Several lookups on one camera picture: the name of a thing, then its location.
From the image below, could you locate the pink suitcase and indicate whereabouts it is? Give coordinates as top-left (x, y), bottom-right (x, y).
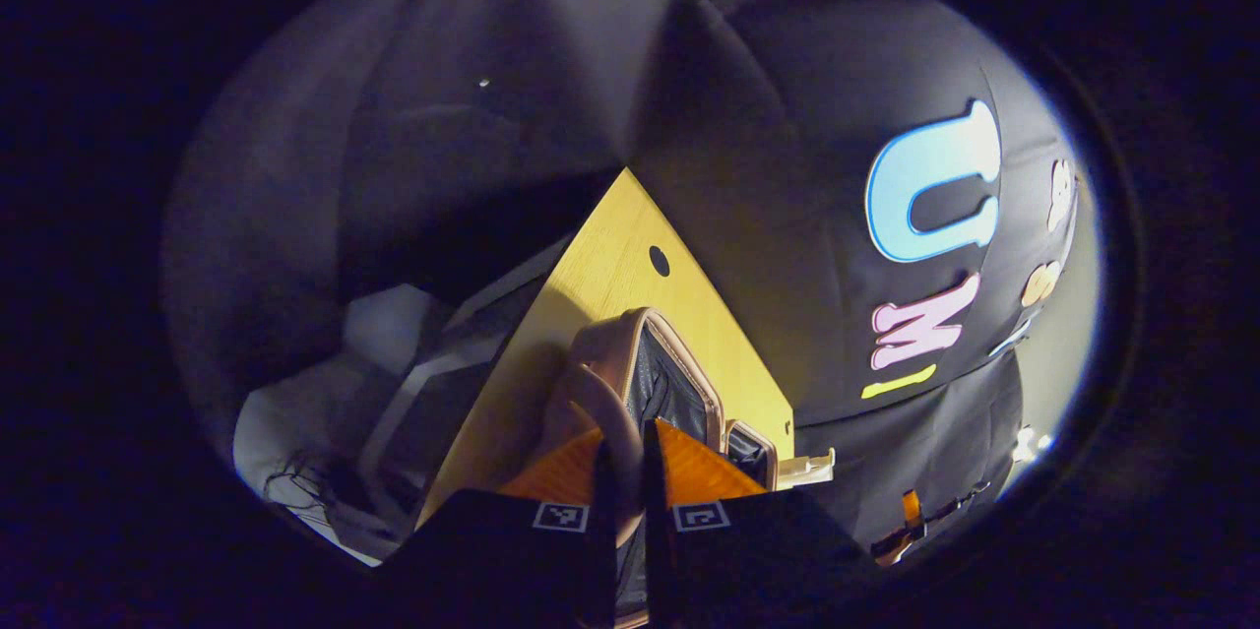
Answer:
top-left (536, 307), bottom-right (790, 629)

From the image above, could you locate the grey metal frame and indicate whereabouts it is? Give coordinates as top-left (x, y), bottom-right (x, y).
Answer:
top-left (359, 240), bottom-right (572, 512)

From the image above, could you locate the white cloth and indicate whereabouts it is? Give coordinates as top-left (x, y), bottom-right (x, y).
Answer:
top-left (234, 284), bottom-right (439, 566)

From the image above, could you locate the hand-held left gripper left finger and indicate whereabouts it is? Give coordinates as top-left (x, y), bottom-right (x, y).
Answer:
top-left (379, 427), bottom-right (618, 629)

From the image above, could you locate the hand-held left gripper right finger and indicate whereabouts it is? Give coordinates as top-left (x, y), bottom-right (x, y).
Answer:
top-left (643, 417), bottom-right (879, 629)

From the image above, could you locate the black backdrop cloth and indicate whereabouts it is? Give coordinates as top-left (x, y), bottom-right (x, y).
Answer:
top-left (162, 0), bottom-right (1084, 551)

